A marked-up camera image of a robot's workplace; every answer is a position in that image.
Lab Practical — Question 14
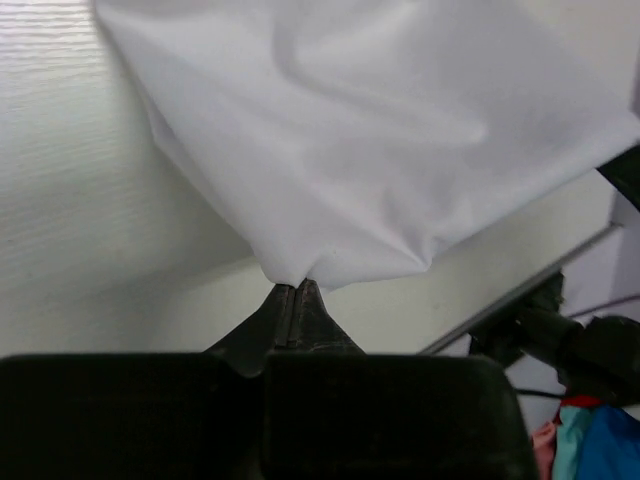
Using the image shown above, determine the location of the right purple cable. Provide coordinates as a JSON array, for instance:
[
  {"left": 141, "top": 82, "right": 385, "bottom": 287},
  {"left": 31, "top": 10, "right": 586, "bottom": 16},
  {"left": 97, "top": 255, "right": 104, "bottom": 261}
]
[{"left": 567, "top": 294, "right": 640, "bottom": 319}]

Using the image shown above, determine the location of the white t shirt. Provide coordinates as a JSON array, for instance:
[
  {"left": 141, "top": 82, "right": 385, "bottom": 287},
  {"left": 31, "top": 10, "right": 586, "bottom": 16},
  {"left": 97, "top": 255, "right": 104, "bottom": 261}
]
[{"left": 95, "top": 1, "right": 639, "bottom": 288}]

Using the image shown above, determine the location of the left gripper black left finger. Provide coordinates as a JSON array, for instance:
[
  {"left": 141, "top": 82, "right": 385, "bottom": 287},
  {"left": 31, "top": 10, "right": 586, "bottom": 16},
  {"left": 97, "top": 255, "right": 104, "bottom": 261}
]
[{"left": 1, "top": 285, "right": 293, "bottom": 479}]

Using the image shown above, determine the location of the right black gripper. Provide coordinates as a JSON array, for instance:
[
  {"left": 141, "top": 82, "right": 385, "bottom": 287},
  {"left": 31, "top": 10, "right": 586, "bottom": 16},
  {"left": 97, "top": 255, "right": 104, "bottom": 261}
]
[{"left": 597, "top": 144, "right": 640, "bottom": 210}]

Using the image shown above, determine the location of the colourful clothes pile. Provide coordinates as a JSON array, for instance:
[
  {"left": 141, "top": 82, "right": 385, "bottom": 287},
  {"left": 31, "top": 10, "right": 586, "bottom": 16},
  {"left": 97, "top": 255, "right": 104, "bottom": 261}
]
[{"left": 531, "top": 395, "right": 639, "bottom": 480}]

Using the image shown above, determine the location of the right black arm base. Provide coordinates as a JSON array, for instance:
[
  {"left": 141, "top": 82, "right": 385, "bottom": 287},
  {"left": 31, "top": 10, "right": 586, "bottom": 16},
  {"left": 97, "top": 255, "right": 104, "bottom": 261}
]
[{"left": 469, "top": 272, "right": 639, "bottom": 407}]

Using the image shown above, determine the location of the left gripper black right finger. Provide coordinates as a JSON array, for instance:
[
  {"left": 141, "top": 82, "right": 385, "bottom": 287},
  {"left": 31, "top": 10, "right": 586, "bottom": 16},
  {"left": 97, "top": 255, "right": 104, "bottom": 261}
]
[{"left": 260, "top": 278, "right": 541, "bottom": 480}]

